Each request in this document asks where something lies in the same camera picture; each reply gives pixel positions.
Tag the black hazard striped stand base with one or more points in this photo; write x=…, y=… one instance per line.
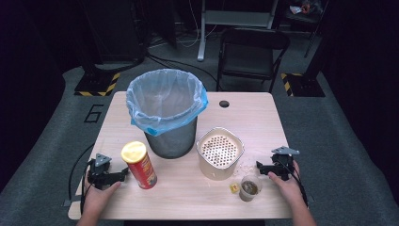
x=302, y=86
x=97, y=84

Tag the yellow tea bag tag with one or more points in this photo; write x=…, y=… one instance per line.
x=234, y=187

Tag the person's right hand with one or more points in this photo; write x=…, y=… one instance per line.
x=290, y=188

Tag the clear plastic cup with tea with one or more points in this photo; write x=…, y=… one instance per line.
x=249, y=189

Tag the person's left hand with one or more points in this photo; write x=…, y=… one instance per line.
x=95, y=199

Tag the red chip can yellow lid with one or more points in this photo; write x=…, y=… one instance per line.
x=141, y=166

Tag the blue plastic bin liner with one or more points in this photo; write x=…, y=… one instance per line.
x=163, y=97

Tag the black folding chair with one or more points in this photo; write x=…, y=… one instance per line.
x=251, y=59

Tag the grey mesh trash can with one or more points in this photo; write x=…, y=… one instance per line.
x=172, y=141

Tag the black cabinet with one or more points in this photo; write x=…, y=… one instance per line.
x=116, y=31

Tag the white metal desk frame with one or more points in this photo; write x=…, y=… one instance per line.
x=233, y=18

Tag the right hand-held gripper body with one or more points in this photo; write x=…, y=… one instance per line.
x=282, y=164

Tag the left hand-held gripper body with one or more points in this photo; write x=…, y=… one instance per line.
x=98, y=175

